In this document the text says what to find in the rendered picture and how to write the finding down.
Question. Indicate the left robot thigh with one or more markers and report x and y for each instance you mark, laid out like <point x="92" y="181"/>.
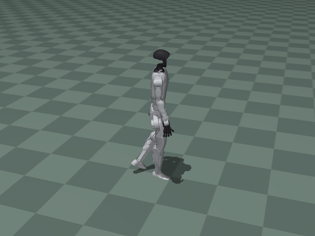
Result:
<point x="153" y="136"/>

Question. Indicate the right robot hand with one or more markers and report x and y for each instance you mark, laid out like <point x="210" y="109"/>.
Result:
<point x="167" y="130"/>

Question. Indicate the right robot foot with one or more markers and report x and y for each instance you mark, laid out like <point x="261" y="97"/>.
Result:
<point x="161" y="175"/>

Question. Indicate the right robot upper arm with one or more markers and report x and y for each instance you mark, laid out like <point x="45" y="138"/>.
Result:
<point x="158" y="83"/>

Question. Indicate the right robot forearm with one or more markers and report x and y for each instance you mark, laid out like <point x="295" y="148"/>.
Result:
<point x="163" y="113"/>

